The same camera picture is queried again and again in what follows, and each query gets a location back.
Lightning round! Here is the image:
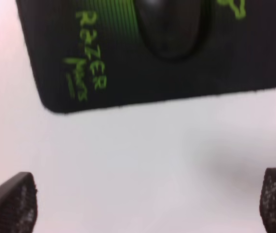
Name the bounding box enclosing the black green Razer mouse pad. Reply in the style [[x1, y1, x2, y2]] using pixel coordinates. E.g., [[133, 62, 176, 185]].
[[17, 0, 276, 114]]

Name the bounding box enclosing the black wired computer mouse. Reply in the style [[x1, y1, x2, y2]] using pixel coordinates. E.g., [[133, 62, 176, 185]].
[[134, 0, 204, 60]]

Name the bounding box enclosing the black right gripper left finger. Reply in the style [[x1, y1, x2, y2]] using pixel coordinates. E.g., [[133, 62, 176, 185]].
[[0, 172, 38, 233]]

